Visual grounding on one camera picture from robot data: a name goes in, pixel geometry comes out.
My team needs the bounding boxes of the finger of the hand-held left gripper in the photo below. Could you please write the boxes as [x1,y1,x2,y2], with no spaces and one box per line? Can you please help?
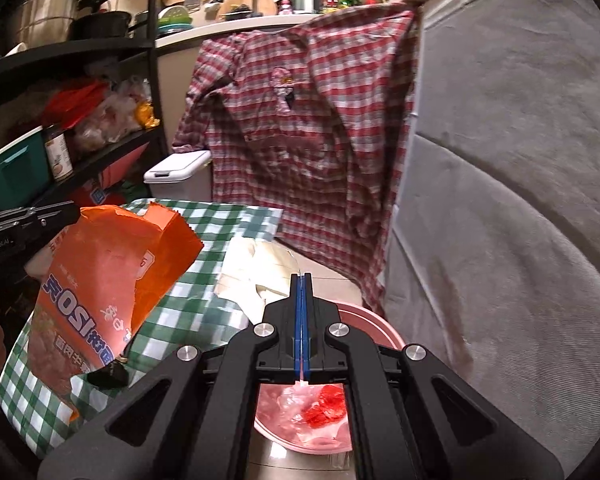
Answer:
[0,201,81,236]

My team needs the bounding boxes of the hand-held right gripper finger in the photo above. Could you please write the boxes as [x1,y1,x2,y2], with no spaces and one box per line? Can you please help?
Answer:
[37,273,304,480]
[303,273,564,480]

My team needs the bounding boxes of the pink plastic basin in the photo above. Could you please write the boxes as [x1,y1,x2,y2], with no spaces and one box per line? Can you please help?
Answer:
[254,300,407,457]

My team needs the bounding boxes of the orange snack bag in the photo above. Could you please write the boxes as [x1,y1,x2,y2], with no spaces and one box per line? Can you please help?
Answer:
[27,201,204,423]

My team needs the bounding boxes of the clear plastic wrapper red print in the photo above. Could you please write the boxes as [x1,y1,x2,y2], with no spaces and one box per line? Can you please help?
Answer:
[267,380,351,453]

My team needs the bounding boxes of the teal storage box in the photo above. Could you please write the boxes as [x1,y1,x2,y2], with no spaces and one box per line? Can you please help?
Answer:
[0,127,51,211]

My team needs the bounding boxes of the labelled jar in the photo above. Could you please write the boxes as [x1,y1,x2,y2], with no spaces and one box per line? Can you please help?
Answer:
[43,125,75,182]

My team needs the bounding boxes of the beige paper napkin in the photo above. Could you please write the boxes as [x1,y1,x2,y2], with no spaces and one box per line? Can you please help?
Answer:
[215,236,301,321]

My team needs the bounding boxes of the red bag with blue label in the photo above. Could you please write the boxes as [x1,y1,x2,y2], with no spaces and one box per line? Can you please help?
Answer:
[80,142,152,208]

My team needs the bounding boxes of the green checkered tablecloth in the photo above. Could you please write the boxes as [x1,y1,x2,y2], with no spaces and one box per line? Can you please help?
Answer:
[0,197,286,461]

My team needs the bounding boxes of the red plastic bag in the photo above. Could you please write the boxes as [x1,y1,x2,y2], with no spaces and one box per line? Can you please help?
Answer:
[42,80,110,131]

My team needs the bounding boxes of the clear plastic bag of food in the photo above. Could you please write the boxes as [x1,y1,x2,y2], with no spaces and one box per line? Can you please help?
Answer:
[72,77,153,153]

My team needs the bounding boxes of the white lidded bin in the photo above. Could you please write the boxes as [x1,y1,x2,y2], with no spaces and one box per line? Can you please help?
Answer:
[143,149,213,202]

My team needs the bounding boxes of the yellow packet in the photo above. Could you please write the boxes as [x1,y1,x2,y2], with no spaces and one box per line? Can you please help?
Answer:
[135,102,161,129]

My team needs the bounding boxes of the red plaid shirt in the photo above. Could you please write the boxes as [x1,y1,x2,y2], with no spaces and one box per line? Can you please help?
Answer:
[171,2,421,318]

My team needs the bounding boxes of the black binder clip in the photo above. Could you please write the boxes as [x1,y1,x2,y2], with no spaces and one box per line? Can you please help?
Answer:
[87,357,131,389]

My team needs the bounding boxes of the black shelf rack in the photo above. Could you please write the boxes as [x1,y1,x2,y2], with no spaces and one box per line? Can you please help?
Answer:
[0,0,170,213]

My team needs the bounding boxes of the black pot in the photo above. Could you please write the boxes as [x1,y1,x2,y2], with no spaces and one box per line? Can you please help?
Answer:
[72,10,133,41]

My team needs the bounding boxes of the steel pot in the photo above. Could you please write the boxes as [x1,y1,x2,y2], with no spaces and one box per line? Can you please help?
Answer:
[7,0,99,52]

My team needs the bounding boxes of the grey cloth cover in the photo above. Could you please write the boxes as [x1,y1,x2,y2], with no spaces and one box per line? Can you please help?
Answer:
[382,0,600,426]

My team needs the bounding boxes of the stack of green bowls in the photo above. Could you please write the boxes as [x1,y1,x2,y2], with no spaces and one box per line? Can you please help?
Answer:
[157,5,194,32]

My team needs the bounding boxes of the wooden cutting board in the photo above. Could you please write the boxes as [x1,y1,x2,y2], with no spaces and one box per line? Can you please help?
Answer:
[215,0,277,19]

